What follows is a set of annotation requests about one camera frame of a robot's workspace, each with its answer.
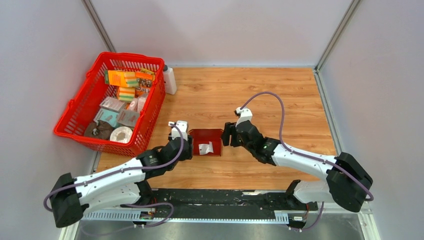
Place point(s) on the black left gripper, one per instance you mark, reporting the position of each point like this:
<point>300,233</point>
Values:
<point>187,154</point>

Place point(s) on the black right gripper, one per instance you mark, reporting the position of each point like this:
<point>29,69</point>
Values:
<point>229,129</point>

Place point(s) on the red paper box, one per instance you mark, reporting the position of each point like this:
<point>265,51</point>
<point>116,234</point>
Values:
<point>203,136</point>

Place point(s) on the small white paper piece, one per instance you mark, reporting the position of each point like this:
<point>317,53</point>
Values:
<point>206,148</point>

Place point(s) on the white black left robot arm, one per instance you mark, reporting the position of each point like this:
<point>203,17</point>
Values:
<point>126,184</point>

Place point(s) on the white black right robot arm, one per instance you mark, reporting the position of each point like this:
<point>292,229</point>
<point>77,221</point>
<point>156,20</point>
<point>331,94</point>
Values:
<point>342,179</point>

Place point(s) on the pink white box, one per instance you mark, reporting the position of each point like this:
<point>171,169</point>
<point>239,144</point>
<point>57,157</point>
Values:
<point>112,104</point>

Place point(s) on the orange green box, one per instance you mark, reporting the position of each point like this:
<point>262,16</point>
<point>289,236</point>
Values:
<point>119,78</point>

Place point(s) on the white tape roll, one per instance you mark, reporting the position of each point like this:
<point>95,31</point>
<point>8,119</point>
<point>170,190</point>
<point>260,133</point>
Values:
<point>121,134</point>

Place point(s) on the pink grey packet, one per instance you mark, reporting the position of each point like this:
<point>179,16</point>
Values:
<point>128,118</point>

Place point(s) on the white plastic bottle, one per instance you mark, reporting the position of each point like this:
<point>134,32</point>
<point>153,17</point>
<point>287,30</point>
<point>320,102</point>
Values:
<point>169,80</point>

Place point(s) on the teal white packet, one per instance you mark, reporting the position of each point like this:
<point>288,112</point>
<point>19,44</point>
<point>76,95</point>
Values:
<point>107,116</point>

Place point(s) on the red plastic basket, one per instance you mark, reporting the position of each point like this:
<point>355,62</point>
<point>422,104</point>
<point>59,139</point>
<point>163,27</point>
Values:
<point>82,109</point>

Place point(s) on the yellow green sponge pack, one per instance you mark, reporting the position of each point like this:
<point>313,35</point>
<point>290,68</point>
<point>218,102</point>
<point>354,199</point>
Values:
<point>126,94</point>

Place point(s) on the orange snack packet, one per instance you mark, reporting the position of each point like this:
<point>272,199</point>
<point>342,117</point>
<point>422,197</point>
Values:
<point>145,79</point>

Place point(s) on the brown bag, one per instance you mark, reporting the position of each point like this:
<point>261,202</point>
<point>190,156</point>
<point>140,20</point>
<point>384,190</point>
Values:
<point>100,129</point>

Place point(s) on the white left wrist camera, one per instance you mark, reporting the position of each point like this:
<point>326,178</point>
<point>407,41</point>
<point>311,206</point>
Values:
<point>178,129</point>

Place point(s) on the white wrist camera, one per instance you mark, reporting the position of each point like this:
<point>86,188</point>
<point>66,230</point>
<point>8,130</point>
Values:
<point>243,114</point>
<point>178,129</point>

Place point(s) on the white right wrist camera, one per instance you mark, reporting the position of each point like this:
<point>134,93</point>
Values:
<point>243,114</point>

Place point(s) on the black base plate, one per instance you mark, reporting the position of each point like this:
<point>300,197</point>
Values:
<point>225,204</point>

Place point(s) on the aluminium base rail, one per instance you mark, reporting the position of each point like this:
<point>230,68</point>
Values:
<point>329,222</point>

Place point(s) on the right aluminium frame post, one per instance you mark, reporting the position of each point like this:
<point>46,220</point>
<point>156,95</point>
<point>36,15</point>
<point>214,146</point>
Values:
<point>344,22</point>

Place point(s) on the aluminium frame post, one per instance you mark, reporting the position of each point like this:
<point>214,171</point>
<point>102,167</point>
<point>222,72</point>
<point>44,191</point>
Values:
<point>97,22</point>
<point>344,22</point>

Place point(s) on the left aluminium frame post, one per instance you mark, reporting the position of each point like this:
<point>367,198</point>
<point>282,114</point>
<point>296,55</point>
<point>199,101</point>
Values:
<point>97,22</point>

